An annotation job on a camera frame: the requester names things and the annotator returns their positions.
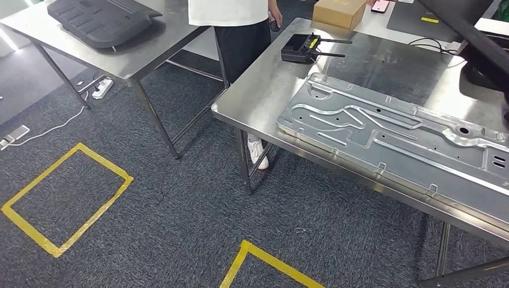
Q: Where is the white power cable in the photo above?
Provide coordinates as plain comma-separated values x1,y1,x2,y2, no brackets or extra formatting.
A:
0,101,90,151

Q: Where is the stainless steel table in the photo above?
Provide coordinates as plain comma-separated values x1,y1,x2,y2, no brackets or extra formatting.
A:
0,0,232,161

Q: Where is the black router with antennas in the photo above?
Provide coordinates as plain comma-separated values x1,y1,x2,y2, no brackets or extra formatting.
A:
280,32,354,64

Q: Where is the person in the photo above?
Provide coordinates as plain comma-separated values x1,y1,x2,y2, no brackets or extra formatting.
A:
187,0,284,171

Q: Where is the pressed sheet metal panel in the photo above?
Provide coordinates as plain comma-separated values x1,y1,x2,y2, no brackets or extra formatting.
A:
276,72,509,235

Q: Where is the stainless steel workbench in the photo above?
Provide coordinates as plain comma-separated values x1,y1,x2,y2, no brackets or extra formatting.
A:
211,0,509,288

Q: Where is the black plastic plate part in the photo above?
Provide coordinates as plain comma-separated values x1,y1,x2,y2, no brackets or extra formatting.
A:
417,0,509,132

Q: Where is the thin black bench cable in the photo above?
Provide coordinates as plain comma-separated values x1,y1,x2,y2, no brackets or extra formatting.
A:
407,37,468,57

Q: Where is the pink phone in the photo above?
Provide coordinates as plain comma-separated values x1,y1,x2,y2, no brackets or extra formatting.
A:
370,0,391,14

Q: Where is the white power strip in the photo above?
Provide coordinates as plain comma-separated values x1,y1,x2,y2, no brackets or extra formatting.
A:
91,77,115,101

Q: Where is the large black plastic panel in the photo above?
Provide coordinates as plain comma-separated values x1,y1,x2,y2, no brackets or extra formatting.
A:
47,0,163,50

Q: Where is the metal floor socket plate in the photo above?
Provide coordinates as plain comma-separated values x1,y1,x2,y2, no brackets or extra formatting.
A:
0,124,31,151

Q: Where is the brown cardboard box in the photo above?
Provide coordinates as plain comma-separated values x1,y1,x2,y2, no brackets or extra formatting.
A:
312,0,368,31

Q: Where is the black desk mat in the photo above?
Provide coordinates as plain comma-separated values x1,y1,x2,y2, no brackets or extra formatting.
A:
386,0,464,44

